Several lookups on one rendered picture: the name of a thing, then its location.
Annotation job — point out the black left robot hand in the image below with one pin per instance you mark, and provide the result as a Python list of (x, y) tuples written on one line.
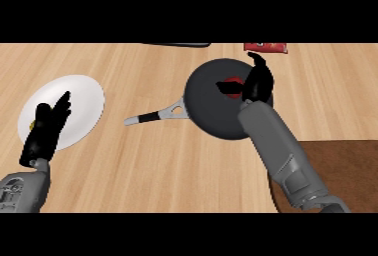
[(44, 133)]

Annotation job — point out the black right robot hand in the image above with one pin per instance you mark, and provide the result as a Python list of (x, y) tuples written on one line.
[(258, 83)]

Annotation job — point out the red tomato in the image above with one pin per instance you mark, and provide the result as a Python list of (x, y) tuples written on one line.
[(233, 80)]

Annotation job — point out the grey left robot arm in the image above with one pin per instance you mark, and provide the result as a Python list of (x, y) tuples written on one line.
[(24, 190)]

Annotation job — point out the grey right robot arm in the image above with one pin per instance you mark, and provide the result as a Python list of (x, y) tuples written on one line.
[(285, 156)]

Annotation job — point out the dark grey frying pan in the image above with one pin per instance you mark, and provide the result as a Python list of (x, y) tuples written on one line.
[(211, 106)]

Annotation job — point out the brown wooden cutting board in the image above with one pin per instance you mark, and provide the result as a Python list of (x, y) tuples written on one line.
[(344, 173)]

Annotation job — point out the small yellow object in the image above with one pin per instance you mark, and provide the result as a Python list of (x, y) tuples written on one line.
[(31, 125)]

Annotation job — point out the white round plate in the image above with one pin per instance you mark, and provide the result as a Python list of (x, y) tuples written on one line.
[(78, 106)]

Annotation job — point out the red packet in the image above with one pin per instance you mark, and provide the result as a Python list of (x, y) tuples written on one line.
[(266, 47)]

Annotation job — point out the dark flat object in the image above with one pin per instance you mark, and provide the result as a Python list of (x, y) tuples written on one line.
[(177, 44)]

